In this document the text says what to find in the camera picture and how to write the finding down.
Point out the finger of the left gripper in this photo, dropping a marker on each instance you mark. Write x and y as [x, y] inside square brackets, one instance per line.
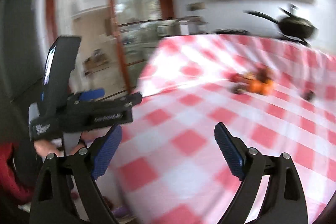
[119, 103]
[91, 95]

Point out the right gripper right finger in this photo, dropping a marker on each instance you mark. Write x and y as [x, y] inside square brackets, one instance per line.
[247, 164]

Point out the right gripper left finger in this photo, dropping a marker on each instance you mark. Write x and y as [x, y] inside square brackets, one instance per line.
[87, 165]

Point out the dark purple passion fruit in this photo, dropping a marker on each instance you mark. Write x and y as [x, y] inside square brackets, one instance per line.
[239, 89]

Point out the dark small passion fruit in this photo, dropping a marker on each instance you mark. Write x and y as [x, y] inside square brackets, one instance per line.
[308, 95]

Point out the person left hand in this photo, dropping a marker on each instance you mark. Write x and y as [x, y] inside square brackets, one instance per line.
[45, 147]

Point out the red white checkered tablecloth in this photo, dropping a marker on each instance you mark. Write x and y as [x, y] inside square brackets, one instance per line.
[169, 165]

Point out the orange tangerine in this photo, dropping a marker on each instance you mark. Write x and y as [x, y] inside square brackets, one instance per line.
[255, 86]
[267, 87]

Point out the small red tomato on table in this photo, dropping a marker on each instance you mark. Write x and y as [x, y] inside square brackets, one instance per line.
[236, 78]

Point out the dark red apple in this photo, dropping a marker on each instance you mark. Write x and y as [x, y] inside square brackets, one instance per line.
[264, 74]

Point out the silver rice cooker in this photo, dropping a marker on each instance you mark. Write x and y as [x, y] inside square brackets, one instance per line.
[189, 25]

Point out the black wok with lid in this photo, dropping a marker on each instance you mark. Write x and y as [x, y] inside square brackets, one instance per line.
[290, 25]

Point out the wooden glass door frame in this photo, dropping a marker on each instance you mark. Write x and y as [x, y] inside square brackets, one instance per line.
[112, 24]

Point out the wall power socket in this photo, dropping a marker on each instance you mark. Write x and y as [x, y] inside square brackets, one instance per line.
[196, 6]

